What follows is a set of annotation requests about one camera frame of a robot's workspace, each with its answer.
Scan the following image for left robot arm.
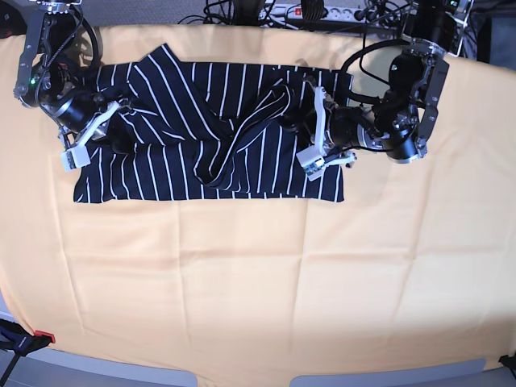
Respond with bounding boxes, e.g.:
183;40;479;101
280;1;473;172

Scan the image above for white power strip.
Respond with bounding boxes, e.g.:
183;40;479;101
259;1;376;23

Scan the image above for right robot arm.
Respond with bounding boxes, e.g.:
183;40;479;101
14;1;134;154

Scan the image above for yellow table cloth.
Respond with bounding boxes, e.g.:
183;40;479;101
1;37;515;384

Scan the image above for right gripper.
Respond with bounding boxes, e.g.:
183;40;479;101
50;90;133;153

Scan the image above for navy white striped T-shirt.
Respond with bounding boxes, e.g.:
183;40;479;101
73;45;343;204

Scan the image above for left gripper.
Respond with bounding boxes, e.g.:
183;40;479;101
280;106;368;152

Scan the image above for blue clamp red tip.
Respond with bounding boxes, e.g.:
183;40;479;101
1;319;56;386

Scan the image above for black clamp right corner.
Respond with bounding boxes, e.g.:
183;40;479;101
498;355;516;372

